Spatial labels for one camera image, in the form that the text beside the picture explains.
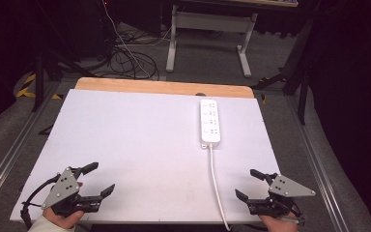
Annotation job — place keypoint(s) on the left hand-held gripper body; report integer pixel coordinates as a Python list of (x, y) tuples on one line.
[(61, 188)]

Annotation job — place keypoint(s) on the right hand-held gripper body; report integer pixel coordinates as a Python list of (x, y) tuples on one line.
[(288, 188)]

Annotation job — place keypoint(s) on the person's left hand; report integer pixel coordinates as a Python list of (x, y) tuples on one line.
[(65, 221)]

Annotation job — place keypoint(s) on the person's right hand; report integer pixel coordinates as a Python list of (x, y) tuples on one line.
[(278, 225)]

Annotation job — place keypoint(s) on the white table cover board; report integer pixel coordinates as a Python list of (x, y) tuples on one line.
[(135, 145)]

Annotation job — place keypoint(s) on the white power strip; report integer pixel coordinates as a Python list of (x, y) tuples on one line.
[(210, 124)]

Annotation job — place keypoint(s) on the yellow black floor tape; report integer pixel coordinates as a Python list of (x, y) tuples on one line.
[(29, 87)]

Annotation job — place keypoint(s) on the black metal stand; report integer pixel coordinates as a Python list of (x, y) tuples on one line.
[(43, 71), (298, 67)]

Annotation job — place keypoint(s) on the aluminium floor rail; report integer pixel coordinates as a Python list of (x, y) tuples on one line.
[(16, 145), (315, 161)]

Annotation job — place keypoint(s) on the white metal desk frame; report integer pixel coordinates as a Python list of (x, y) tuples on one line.
[(211, 21)]

